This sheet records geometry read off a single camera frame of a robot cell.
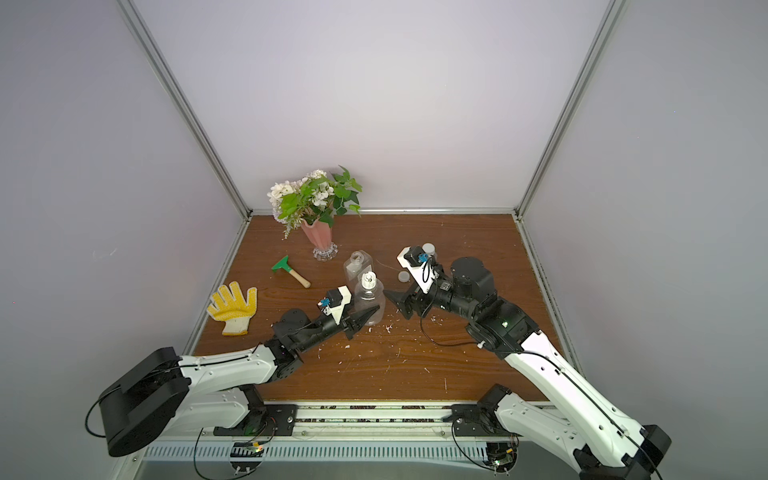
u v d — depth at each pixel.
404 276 1.00
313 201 0.86
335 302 0.61
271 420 0.73
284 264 1.00
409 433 0.72
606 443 0.37
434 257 0.52
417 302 0.55
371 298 0.65
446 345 0.91
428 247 0.90
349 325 0.67
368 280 0.63
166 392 0.42
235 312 0.92
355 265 0.90
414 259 0.52
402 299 0.55
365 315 0.68
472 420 0.72
